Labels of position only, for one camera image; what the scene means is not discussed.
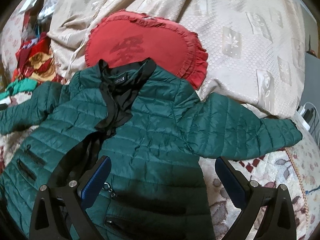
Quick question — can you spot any dark green puffer jacket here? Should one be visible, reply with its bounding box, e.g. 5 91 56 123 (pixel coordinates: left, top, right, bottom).
1 59 302 239

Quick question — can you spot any floral plush blanket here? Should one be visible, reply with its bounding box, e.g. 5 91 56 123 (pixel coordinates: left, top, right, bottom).
0 89 320 240

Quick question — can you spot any white power strip with chargers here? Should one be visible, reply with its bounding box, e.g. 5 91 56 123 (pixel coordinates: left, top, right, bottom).
297 102 319 133

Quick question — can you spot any grey cabinet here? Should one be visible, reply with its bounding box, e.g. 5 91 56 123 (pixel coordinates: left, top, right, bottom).
300 54 320 109

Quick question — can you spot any teal green cloth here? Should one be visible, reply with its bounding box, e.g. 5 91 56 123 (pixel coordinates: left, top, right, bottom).
0 78 37 100

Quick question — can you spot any red and yellow floral cloth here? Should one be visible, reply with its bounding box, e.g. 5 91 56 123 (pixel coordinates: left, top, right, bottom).
11 32 65 84

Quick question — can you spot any pink floral curtain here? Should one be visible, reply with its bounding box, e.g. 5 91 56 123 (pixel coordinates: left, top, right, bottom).
1 12 24 82

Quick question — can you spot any beige embossed bedspread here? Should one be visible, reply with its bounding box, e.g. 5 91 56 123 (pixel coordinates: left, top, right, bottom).
48 0 305 119

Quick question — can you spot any red heart-shaped ruffled pillow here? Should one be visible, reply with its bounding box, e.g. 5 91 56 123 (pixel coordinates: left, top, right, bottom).
85 10 208 90

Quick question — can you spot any white plastic bag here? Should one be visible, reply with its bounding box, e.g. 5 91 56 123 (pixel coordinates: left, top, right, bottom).
37 0 57 23

